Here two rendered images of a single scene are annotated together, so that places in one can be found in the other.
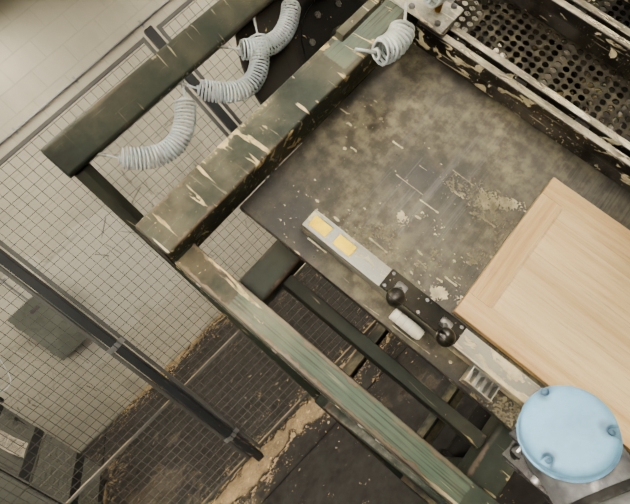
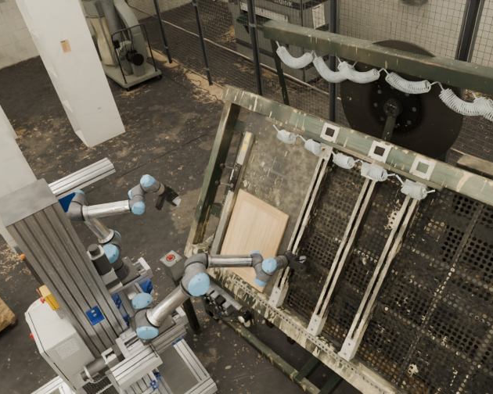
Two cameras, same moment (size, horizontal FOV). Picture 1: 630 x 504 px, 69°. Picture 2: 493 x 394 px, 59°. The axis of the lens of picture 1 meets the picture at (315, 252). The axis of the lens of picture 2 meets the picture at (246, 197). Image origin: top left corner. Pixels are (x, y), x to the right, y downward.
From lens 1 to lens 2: 258 cm
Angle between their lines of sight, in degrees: 59
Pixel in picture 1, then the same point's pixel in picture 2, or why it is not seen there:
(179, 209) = (232, 94)
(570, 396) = (147, 179)
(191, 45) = (323, 45)
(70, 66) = not seen: outside the picture
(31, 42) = not seen: outside the picture
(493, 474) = (214, 210)
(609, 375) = (236, 239)
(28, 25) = not seen: outside the picture
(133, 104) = (293, 41)
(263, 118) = (263, 103)
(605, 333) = (246, 238)
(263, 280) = (238, 127)
